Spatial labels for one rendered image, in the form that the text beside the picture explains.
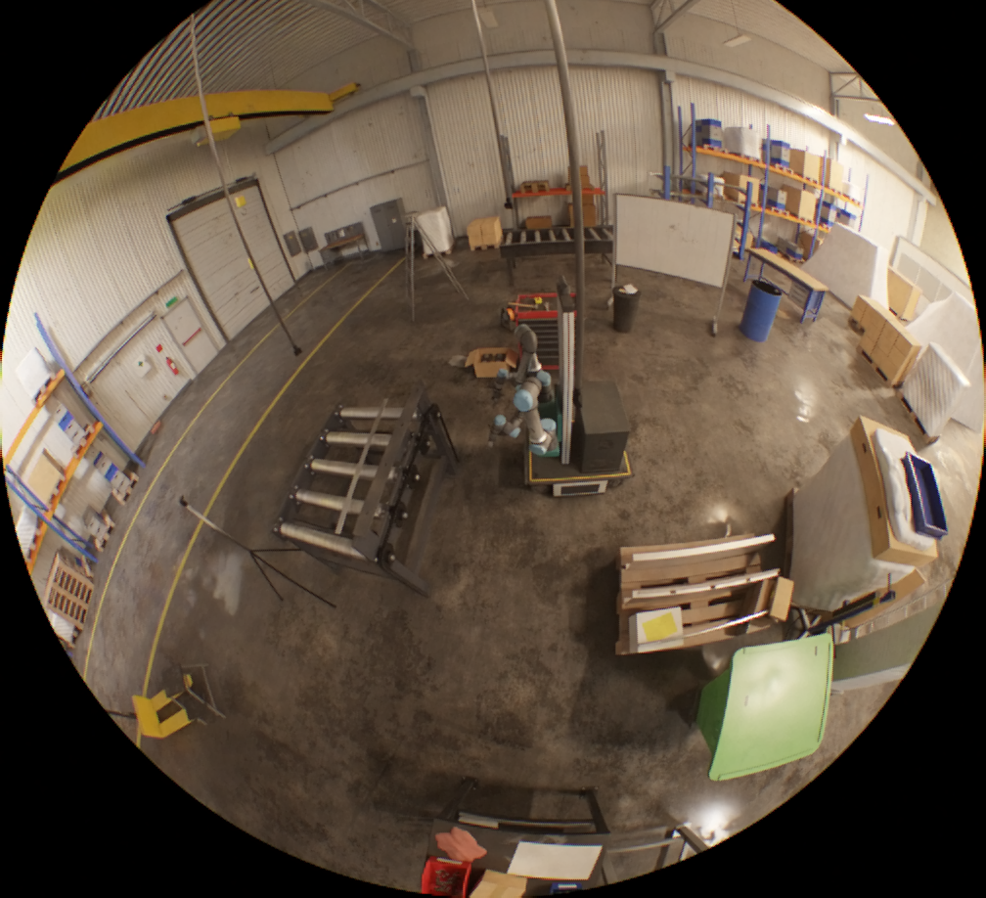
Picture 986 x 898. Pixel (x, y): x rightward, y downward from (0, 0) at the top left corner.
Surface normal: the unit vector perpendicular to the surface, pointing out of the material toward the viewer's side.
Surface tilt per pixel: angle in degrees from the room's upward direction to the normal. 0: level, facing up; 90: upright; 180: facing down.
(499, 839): 0
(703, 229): 90
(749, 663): 0
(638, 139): 90
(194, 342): 90
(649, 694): 0
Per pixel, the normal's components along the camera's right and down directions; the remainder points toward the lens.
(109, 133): 0.98, 0.00
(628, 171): -0.14, 0.71
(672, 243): -0.54, 0.65
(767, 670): -0.14, -0.71
